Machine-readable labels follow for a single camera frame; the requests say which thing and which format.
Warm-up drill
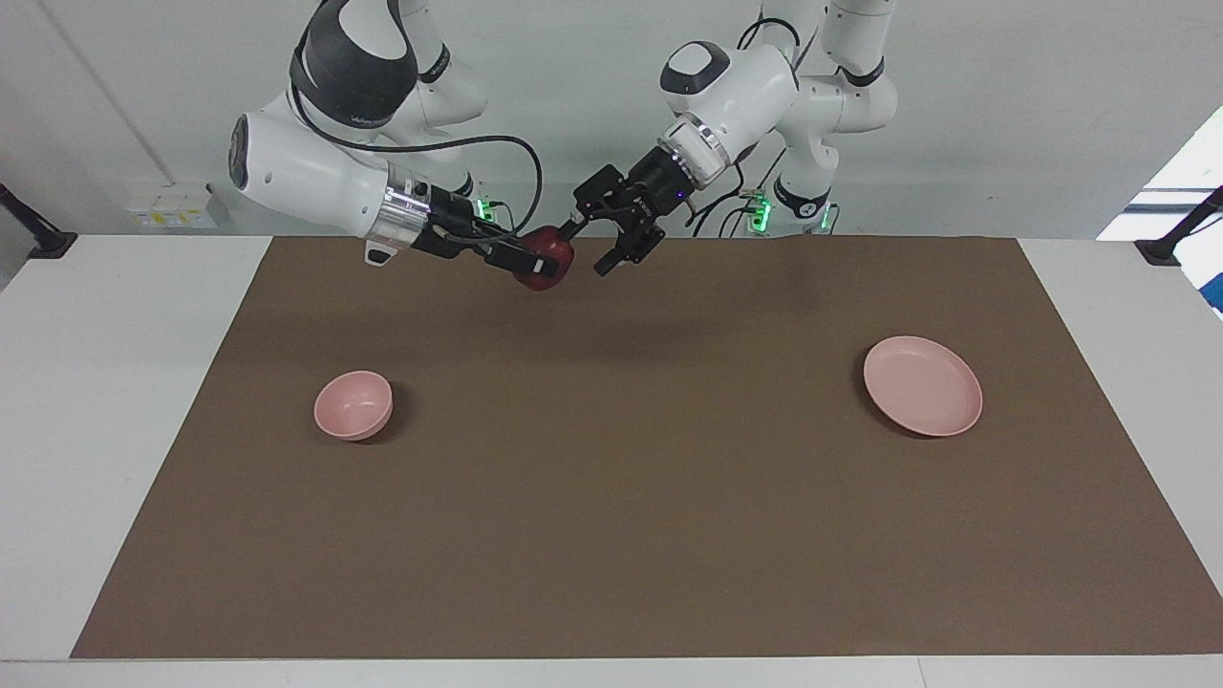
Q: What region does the white wall socket box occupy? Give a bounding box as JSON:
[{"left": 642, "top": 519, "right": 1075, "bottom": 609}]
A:
[{"left": 126, "top": 184, "right": 217, "bottom": 231}]

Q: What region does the black clamp mount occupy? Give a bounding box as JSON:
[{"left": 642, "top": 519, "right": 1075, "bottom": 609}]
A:
[
  {"left": 1135, "top": 186, "right": 1223, "bottom": 267},
  {"left": 0, "top": 182, "right": 78, "bottom": 260}
]

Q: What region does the pink plate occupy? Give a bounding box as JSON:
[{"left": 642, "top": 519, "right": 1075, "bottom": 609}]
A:
[{"left": 863, "top": 335, "right": 984, "bottom": 439}]

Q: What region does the brown table mat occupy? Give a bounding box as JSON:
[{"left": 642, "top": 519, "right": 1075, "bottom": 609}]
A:
[{"left": 70, "top": 236, "right": 1223, "bottom": 660}]

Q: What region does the pink bowl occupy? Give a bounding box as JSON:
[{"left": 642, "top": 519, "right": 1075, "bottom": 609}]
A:
[{"left": 313, "top": 370, "right": 395, "bottom": 442}]

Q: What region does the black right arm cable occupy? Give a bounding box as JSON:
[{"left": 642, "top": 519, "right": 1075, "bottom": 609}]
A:
[{"left": 290, "top": 57, "right": 546, "bottom": 240}]

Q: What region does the bright glass window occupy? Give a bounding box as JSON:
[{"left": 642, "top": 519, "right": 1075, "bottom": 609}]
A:
[{"left": 1097, "top": 105, "right": 1223, "bottom": 316}]

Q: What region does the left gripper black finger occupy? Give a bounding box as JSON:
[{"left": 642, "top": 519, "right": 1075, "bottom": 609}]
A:
[
  {"left": 562, "top": 164, "right": 630, "bottom": 241},
  {"left": 594, "top": 212, "right": 668, "bottom": 279}
]

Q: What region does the black base cable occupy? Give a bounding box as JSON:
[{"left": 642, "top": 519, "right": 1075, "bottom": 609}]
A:
[{"left": 690, "top": 186, "right": 765, "bottom": 240}]

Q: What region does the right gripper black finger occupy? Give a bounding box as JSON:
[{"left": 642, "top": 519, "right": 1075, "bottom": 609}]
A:
[
  {"left": 483, "top": 241, "right": 564, "bottom": 281},
  {"left": 471, "top": 214, "right": 538, "bottom": 252}
]

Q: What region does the dark red apple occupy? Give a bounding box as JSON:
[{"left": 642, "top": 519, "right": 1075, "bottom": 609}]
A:
[{"left": 513, "top": 226, "right": 577, "bottom": 291}]

